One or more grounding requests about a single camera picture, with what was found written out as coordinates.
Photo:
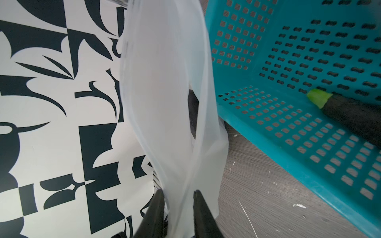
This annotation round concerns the translucent zip bag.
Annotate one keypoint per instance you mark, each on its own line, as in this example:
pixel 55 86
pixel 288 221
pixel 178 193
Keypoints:
pixel 166 53

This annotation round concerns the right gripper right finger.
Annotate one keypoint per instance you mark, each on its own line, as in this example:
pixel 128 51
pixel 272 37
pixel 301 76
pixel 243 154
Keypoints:
pixel 205 225

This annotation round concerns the teal plastic basket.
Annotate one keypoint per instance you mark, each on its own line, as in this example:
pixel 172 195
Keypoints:
pixel 267 56

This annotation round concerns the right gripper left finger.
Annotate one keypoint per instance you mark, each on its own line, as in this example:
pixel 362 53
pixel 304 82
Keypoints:
pixel 152 224

